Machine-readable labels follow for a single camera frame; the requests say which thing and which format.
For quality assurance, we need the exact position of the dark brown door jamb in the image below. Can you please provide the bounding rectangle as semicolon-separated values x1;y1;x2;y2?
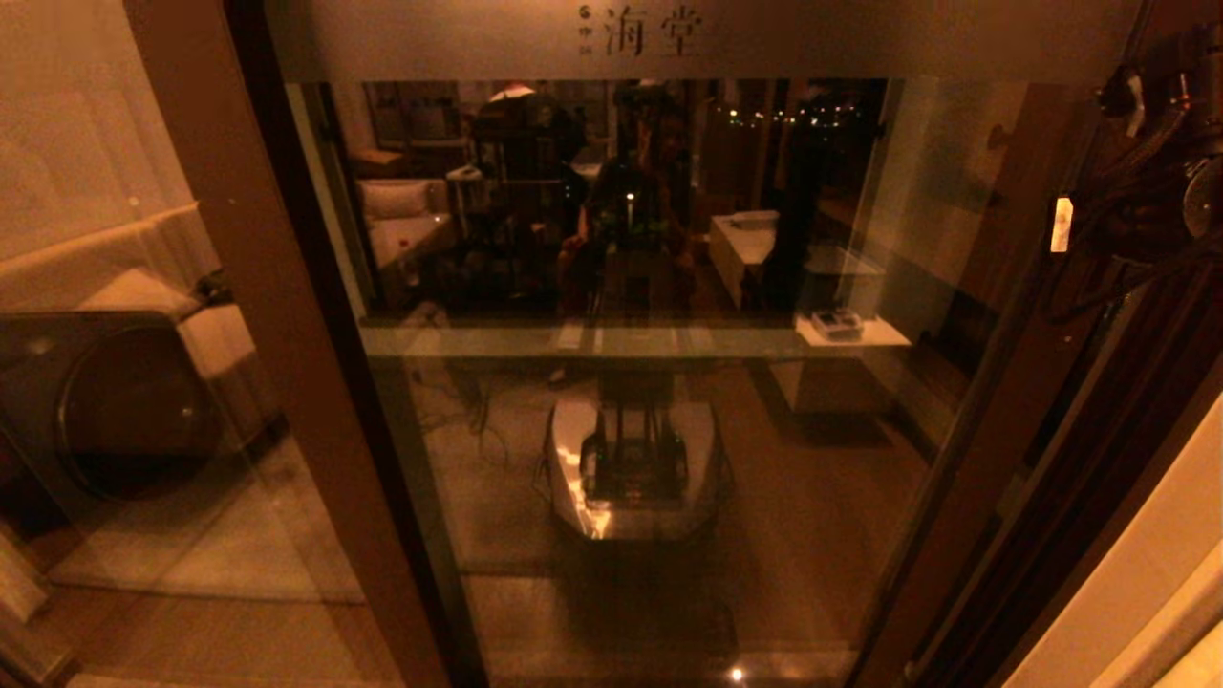
912;248;1223;688

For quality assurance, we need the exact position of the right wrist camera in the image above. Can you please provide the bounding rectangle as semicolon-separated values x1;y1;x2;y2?
1097;65;1152;140

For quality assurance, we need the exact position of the brown-framed sliding glass door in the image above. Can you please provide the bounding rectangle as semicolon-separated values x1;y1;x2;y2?
258;0;1186;688

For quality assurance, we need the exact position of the brown-framed fixed glass panel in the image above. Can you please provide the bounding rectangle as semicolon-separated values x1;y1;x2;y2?
0;0;450;688

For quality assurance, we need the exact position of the long stone railing sill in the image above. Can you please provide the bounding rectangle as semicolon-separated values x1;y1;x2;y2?
368;308;861;332

